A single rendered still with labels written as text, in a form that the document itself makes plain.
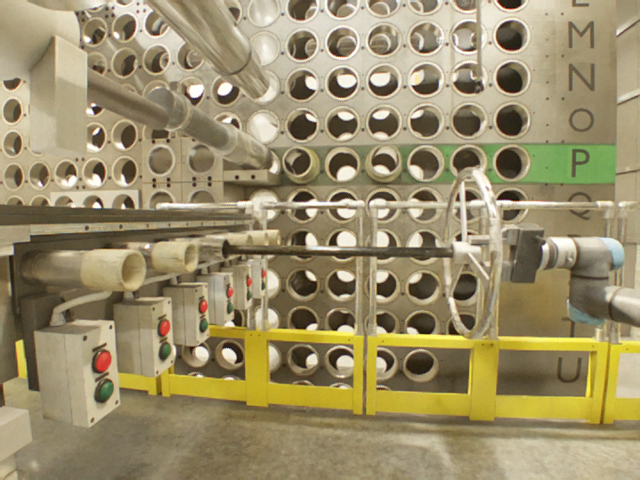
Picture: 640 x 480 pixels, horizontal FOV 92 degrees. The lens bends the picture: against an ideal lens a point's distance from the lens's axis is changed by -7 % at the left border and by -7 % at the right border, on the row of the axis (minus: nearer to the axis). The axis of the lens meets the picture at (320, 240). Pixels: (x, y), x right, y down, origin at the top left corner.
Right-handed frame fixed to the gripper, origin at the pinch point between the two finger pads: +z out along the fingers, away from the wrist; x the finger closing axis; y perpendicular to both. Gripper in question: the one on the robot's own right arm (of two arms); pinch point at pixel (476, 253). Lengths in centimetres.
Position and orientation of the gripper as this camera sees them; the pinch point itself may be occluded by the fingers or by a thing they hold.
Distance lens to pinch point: 82.9
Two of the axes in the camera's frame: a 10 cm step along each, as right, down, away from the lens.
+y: -1.3, 3.3, -9.3
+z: -9.9, -0.1, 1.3
